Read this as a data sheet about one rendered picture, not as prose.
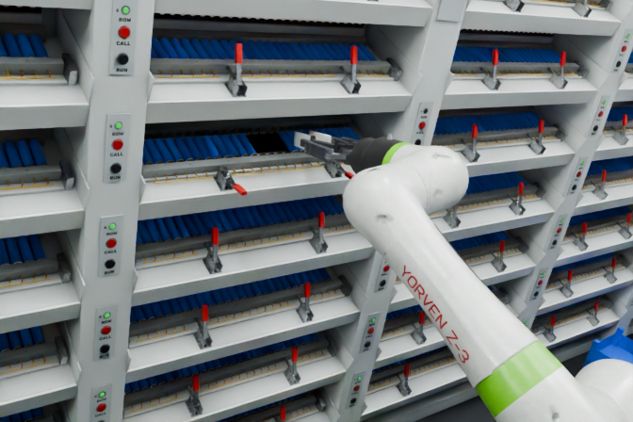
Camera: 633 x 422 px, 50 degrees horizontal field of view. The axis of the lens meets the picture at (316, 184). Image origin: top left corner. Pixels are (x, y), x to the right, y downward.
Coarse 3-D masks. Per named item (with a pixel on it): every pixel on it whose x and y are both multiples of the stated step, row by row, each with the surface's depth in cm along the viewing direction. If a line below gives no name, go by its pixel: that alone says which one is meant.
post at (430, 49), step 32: (384, 32) 154; (416, 32) 146; (448, 32) 146; (416, 64) 146; (448, 64) 150; (416, 96) 149; (384, 128) 157; (384, 320) 178; (352, 352) 176; (352, 416) 189
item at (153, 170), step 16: (208, 160) 133; (224, 160) 134; (240, 160) 136; (256, 160) 138; (272, 160) 140; (288, 160) 142; (304, 160) 145; (320, 160) 148; (144, 176) 125; (160, 176) 127; (176, 176) 128
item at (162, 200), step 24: (360, 120) 163; (312, 168) 147; (144, 192) 124; (168, 192) 126; (192, 192) 128; (216, 192) 130; (264, 192) 137; (288, 192) 141; (312, 192) 145; (336, 192) 150; (144, 216) 124; (168, 216) 127
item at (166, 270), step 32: (160, 224) 141; (192, 224) 144; (224, 224) 148; (256, 224) 151; (288, 224) 154; (320, 224) 153; (160, 256) 137; (192, 256) 140; (224, 256) 143; (256, 256) 147; (288, 256) 150; (320, 256) 154; (352, 256) 161; (160, 288) 132; (192, 288) 137
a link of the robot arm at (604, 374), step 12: (600, 360) 102; (612, 360) 101; (588, 372) 99; (600, 372) 98; (612, 372) 98; (624, 372) 98; (588, 384) 94; (600, 384) 94; (612, 384) 94; (624, 384) 95; (612, 396) 92; (624, 396) 93; (624, 408) 91
